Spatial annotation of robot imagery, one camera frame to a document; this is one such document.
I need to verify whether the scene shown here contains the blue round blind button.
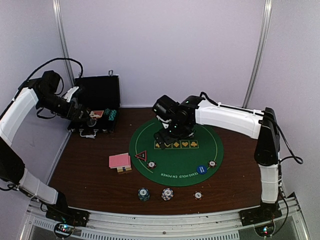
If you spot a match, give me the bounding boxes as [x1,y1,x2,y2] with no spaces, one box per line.
[196,165,208,175]

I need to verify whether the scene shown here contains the blue tan chip stack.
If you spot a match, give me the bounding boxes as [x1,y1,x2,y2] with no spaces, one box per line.
[161,188,174,201]

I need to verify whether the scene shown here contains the green round poker mat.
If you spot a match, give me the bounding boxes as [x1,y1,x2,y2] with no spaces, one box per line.
[129,118,224,187]

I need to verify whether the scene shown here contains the card deck in case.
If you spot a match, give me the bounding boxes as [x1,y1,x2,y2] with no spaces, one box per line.
[89,110,104,119]

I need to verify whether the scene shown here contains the green blue chip stack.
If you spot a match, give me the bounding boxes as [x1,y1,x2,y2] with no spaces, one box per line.
[137,188,150,202]

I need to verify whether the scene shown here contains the black red triangle token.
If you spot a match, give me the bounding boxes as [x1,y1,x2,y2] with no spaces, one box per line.
[135,150,148,162]

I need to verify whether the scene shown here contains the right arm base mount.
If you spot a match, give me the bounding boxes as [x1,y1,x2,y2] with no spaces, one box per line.
[239,207,282,226]

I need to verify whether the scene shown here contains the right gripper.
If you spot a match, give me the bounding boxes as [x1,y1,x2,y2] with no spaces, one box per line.
[154,119,193,150]

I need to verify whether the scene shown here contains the clear acrylic dealer button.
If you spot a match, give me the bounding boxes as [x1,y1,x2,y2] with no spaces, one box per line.
[86,118,97,128]

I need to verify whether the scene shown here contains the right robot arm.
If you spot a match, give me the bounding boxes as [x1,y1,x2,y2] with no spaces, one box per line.
[152,92,285,221]

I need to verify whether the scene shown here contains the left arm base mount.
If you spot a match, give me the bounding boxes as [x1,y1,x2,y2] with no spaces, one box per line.
[45,208,90,227]

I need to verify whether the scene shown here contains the red playing card deck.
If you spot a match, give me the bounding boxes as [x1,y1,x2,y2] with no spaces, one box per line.
[108,153,131,169]

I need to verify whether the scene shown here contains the gold card deck box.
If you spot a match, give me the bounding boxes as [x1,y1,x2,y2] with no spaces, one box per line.
[116,166,132,174]

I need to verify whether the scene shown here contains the teal chip row in case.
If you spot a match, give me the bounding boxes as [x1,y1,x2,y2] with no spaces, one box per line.
[107,109,118,121]

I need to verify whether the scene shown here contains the green blue chips in case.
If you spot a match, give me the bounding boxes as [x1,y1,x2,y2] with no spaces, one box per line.
[103,108,111,116]

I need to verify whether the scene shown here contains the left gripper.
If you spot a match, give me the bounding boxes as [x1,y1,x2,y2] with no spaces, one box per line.
[37,92,91,122]

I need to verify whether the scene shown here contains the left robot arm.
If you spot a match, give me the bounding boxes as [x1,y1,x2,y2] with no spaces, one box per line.
[0,57,91,222]

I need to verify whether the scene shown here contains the black poker chip case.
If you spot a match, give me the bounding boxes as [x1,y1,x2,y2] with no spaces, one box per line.
[67,69,121,139]

